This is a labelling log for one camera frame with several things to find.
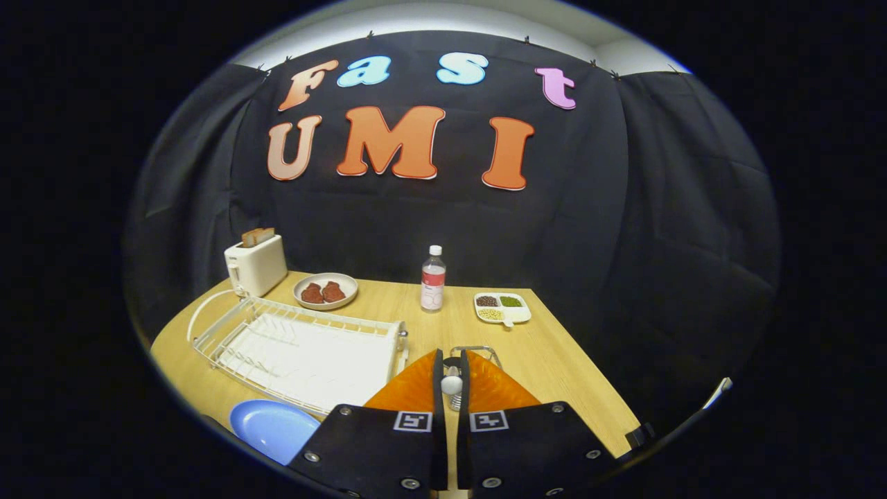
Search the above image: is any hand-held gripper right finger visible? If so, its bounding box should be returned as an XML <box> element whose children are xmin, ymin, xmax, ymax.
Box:
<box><xmin>456</xmin><ymin>349</ymin><xmax>619</xmax><ymax>499</ymax></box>

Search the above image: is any blue plate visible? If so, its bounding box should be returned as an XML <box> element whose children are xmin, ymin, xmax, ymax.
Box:
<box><xmin>229</xmin><ymin>399</ymin><xmax>323</xmax><ymax>466</ymax></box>

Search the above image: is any white divided snack dish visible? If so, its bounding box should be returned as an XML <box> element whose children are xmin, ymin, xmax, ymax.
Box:
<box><xmin>474</xmin><ymin>292</ymin><xmax>532</xmax><ymax>327</ymax></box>

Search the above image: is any black backdrop cloth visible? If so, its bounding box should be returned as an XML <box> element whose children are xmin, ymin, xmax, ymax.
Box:
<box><xmin>125</xmin><ymin>29</ymin><xmax>782</xmax><ymax>458</ymax></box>

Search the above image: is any metal wire basket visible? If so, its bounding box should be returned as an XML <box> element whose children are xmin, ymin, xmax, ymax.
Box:
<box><xmin>443</xmin><ymin>344</ymin><xmax>504</xmax><ymax>413</ymax></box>

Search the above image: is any white wire dish rack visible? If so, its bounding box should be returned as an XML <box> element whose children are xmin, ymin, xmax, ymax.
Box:
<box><xmin>186</xmin><ymin>289</ymin><xmax>410</xmax><ymax>419</ymax></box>

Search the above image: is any white round dish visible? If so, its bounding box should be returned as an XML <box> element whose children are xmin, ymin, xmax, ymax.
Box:
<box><xmin>293</xmin><ymin>272</ymin><xmax>359</xmax><ymax>310</ymax></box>

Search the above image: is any clear bottle with red label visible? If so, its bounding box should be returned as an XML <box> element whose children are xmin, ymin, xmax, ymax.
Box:
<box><xmin>421</xmin><ymin>245</ymin><xmax>447</xmax><ymax>312</ymax></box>

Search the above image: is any white toaster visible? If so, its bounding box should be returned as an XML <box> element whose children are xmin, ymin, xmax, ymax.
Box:
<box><xmin>224</xmin><ymin>234</ymin><xmax>288</xmax><ymax>299</ymax></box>

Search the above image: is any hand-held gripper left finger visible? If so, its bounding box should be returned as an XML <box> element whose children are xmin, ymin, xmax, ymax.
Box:
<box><xmin>288</xmin><ymin>349</ymin><xmax>448</xmax><ymax>499</ymax></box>

